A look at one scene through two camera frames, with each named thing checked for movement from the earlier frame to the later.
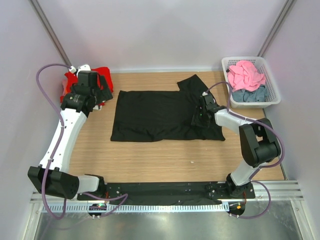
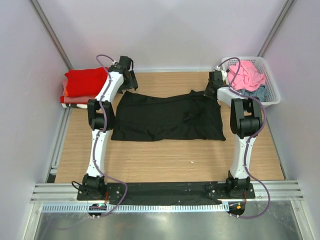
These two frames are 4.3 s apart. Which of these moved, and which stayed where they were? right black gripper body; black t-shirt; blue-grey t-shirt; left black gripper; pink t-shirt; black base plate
Moved: right black gripper body; left black gripper; black t-shirt
Stayed: black base plate; blue-grey t-shirt; pink t-shirt
